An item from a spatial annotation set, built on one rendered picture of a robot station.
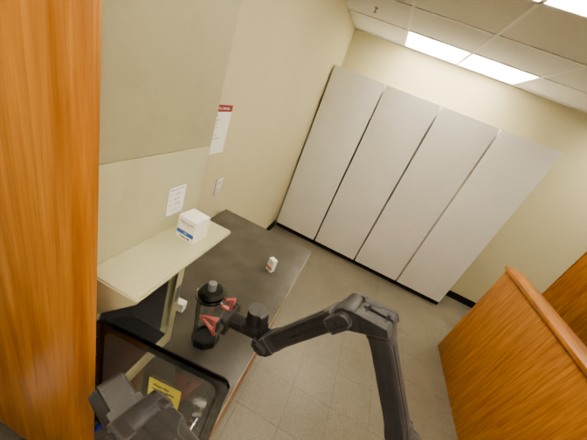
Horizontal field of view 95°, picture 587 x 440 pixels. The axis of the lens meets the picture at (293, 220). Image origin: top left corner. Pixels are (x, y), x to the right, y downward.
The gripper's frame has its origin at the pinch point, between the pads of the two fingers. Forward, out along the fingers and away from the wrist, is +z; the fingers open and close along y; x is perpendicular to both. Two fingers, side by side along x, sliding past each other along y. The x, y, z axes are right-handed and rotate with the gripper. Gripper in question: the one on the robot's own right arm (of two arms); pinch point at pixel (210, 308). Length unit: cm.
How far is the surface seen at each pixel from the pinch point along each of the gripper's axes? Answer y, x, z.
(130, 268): 33.2, -37.2, 0.3
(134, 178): 30, -54, 3
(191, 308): -11.7, 17.1, 14.9
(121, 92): 34, -69, 1
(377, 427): -80, 124, -105
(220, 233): 9.8, -37.3, -4.9
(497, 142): -272, -85, -148
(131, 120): 31, -64, 2
